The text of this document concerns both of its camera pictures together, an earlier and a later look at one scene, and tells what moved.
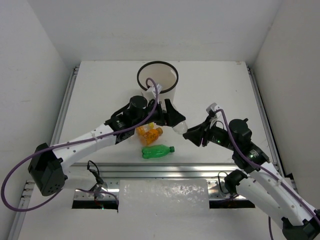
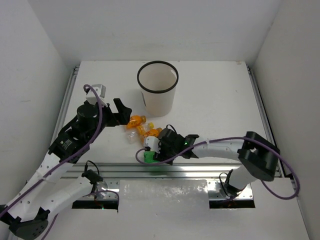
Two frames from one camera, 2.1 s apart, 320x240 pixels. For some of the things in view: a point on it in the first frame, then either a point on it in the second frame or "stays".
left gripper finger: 172,117 -> 124,117
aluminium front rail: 151,170 stays
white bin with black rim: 165,76 stays
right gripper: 195,133 -> 162,156
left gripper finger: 170,109 -> 119,105
